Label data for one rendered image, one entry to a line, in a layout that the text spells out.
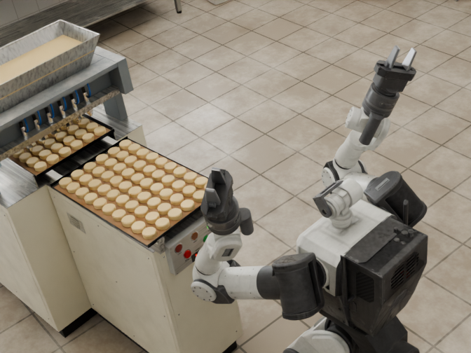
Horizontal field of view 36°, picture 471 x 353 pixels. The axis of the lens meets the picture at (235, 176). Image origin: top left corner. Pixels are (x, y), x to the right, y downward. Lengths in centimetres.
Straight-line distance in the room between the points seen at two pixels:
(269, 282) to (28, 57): 164
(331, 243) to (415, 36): 379
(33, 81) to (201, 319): 116
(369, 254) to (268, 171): 241
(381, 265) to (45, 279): 182
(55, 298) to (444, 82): 293
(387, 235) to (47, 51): 175
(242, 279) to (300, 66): 347
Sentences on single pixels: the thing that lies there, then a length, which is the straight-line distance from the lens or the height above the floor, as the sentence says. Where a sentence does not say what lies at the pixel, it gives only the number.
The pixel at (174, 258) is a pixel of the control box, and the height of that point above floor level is 78.
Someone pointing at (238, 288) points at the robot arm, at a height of 115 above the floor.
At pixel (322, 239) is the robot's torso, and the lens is 193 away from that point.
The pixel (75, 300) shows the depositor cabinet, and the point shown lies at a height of 19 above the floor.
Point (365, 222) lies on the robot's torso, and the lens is 198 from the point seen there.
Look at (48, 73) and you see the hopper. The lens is 297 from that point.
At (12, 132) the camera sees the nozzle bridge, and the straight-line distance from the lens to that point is 301.
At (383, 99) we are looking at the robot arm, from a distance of 206.
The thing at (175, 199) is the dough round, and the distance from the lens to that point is 265.
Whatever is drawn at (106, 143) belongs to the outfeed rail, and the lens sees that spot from 312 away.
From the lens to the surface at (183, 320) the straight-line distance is 288.
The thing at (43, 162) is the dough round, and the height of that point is 92.
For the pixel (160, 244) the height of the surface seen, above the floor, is 88.
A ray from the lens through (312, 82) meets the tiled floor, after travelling 506.
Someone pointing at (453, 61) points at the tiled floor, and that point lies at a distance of 526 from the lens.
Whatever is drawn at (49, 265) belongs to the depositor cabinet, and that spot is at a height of 46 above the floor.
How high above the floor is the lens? 254
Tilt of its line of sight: 37 degrees down
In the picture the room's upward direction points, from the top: 9 degrees counter-clockwise
